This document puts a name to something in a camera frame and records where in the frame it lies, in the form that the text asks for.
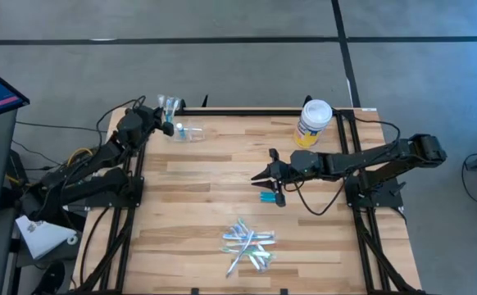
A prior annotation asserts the yellow disinfecting wipes canister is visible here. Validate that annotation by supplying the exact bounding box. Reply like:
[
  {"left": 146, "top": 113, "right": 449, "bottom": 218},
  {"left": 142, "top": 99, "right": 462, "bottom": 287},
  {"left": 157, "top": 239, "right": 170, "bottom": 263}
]
[{"left": 293, "top": 98, "right": 334, "bottom": 149}]

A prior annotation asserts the yellow cable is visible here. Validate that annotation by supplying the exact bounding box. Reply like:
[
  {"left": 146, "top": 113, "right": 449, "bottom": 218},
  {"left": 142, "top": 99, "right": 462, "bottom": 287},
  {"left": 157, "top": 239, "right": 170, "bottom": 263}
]
[{"left": 4, "top": 146, "right": 95, "bottom": 185}]

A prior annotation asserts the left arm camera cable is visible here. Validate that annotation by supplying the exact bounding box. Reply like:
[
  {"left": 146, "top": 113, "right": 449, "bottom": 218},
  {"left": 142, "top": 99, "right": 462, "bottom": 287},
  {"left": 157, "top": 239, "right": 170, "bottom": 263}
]
[{"left": 95, "top": 95, "right": 148, "bottom": 144}]

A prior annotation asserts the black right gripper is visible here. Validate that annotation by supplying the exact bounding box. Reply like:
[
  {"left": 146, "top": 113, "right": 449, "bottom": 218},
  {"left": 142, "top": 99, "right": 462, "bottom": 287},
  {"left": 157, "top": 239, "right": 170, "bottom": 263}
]
[{"left": 250, "top": 147, "right": 296, "bottom": 208}]

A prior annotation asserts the right arm power cable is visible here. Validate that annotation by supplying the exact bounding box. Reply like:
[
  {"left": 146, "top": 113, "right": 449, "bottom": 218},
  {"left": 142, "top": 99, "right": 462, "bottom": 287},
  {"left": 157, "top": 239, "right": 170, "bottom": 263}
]
[{"left": 330, "top": 107, "right": 402, "bottom": 152}]

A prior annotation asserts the white printed paper sheet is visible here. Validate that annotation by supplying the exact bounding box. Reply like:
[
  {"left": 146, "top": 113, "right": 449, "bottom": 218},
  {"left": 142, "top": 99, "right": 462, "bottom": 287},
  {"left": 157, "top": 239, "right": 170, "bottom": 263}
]
[{"left": 15, "top": 215, "right": 79, "bottom": 261}]

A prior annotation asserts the black floor object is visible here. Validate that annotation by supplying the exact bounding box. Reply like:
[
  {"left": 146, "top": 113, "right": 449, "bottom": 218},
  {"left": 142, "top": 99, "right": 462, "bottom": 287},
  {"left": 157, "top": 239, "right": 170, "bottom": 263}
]
[{"left": 31, "top": 260, "right": 66, "bottom": 295}]

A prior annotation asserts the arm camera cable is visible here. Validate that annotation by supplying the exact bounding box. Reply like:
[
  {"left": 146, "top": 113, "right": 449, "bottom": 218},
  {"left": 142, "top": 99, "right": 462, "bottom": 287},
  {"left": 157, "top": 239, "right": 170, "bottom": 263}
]
[
  {"left": 95, "top": 95, "right": 148, "bottom": 144},
  {"left": 283, "top": 175, "right": 348, "bottom": 217}
]

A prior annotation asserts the clear plastic cup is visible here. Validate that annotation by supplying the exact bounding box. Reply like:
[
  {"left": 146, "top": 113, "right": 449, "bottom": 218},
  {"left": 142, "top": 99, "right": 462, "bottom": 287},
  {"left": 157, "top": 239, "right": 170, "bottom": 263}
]
[{"left": 162, "top": 116, "right": 207, "bottom": 143}]

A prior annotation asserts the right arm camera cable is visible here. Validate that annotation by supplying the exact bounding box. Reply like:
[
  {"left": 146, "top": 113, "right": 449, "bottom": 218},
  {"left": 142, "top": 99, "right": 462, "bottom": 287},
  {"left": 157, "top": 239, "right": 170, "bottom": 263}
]
[{"left": 283, "top": 175, "right": 348, "bottom": 217}]

